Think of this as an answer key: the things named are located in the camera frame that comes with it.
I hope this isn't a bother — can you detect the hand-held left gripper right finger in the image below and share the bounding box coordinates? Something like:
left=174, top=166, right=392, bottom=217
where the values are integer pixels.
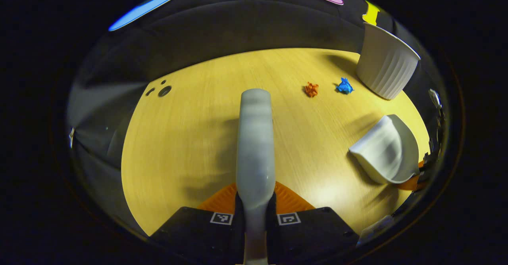
left=265, top=181, right=360, bottom=265

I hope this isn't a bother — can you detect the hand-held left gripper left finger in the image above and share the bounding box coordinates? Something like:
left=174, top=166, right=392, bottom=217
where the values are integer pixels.
left=150, top=182, right=246, bottom=265

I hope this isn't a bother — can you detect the white plastic dustpan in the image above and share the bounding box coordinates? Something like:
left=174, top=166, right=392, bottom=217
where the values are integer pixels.
left=348, top=114, right=420, bottom=185

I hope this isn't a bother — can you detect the blue paper ball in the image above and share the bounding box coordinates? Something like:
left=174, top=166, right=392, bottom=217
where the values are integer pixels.
left=335, top=77, right=354, bottom=95

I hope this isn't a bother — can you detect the white ribbed garbage bin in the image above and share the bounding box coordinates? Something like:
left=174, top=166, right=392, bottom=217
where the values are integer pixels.
left=356, top=22, right=421, bottom=100

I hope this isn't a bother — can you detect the black backdrop cloth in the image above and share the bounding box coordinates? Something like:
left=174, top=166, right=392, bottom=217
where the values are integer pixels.
left=65, top=0, right=449, bottom=238

